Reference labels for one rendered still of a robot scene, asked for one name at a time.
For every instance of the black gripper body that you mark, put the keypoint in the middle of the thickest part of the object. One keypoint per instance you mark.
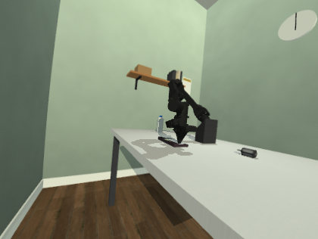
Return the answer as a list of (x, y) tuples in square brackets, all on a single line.
[(183, 117)]

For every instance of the white bottle with blue cap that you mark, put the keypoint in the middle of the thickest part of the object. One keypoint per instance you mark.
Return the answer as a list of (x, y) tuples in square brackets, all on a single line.
[(160, 122)]

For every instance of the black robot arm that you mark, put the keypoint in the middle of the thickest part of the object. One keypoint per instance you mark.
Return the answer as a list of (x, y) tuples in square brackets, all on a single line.
[(175, 104)]

